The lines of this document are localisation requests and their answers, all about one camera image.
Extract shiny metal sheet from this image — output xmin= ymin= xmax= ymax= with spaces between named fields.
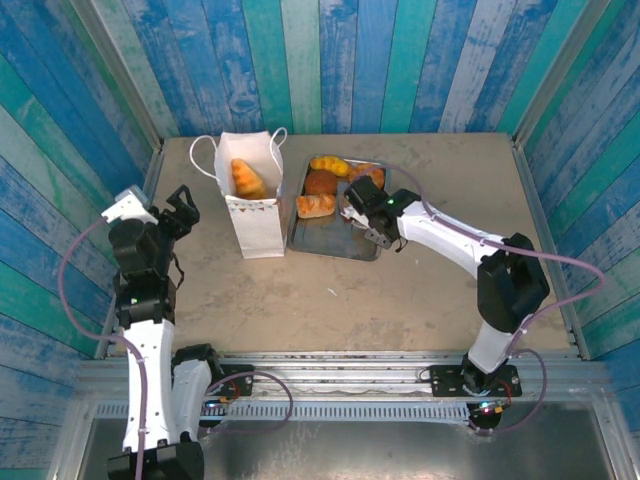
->
xmin=74 ymin=417 xmax=616 ymax=480

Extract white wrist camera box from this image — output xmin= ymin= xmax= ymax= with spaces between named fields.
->
xmin=348 ymin=205 xmax=375 ymax=229
xmin=101 ymin=184 xmax=151 ymax=226

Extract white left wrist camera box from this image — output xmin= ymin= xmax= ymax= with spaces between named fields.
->
xmin=101 ymin=184 xmax=151 ymax=226

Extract slotted grey cable duct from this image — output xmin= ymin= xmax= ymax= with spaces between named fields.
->
xmin=94 ymin=401 xmax=474 ymax=421

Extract twisted glazed bread roll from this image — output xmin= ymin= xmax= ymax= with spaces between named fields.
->
xmin=295 ymin=193 xmax=337 ymax=220

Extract aluminium mounting rail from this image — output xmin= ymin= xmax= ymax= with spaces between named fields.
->
xmin=74 ymin=352 xmax=609 ymax=401

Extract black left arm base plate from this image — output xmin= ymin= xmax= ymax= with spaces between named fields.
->
xmin=204 ymin=363 xmax=256 ymax=399

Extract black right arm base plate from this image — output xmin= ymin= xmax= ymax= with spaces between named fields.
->
xmin=429 ymin=363 xmax=523 ymax=399

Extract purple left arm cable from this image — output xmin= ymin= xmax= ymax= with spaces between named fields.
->
xmin=57 ymin=217 xmax=295 ymax=480

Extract yellow orange-spotted bread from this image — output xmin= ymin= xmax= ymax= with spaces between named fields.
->
xmin=309 ymin=155 xmax=353 ymax=178

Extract white paper bag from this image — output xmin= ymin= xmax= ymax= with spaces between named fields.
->
xmin=189 ymin=126 xmax=290 ymax=260

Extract golden croissant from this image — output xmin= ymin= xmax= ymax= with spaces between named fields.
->
xmin=230 ymin=158 xmax=269 ymax=200

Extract metal baking tray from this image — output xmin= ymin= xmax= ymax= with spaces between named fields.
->
xmin=285 ymin=155 xmax=392 ymax=262

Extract ring-shaped glazed bread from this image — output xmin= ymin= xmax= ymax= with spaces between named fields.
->
xmin=348 ymin=162 xmax=387 ymax=190

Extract metal corner post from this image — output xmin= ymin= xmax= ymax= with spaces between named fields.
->
xmin=512 ymin=0 xmax=601 ymax=146
xmin=69 ymin=0 xmax=166 ymax=151

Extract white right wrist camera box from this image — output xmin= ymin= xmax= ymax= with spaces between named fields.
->
xmin=348 ymin=205 xmax=375 ymax=229

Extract round dark brown bun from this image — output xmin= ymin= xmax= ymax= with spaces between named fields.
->
xmin=303 ymin=169 xmax=339 ymax=197

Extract small black connector board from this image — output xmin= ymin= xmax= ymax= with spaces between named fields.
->
xmin=468 ymin=398 xmax=507 ymax=435
xmin=199 ymin=397 xmax=236 ymax=431

